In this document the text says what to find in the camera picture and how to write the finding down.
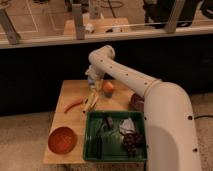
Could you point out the grey crumpled cloth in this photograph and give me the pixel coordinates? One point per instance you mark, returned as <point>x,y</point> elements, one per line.
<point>126,126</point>

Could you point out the orange carrot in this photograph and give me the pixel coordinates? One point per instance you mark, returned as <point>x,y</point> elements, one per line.
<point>73,104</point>

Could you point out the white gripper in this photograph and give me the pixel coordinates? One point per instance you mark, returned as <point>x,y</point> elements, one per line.
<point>95,74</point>

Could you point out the wooden table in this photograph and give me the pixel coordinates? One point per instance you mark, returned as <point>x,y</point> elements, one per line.
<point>75,118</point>

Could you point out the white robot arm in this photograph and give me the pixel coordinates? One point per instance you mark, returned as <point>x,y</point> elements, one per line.
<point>168,115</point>

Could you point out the dark purple grape bunch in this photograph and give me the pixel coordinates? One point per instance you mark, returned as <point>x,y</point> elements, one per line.
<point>131,142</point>

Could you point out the dark utensil in tray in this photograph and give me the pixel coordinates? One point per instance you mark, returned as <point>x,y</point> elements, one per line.
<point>106,125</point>

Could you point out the metal window rail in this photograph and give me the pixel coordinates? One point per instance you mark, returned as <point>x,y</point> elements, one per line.
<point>32,23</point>

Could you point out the green plastic tray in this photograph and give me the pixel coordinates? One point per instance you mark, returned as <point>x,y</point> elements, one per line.
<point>112,148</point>

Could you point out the purple pan with handle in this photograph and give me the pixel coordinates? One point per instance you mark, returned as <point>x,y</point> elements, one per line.
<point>137,102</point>

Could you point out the orange plastic bowl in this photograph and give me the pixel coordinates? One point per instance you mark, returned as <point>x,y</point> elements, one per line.
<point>62,140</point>

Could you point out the blue grey sponge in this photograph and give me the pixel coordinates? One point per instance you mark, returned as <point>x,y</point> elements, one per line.
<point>90,81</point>

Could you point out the orange fruit on stand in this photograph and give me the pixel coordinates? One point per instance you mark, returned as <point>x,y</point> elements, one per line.
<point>108,89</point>

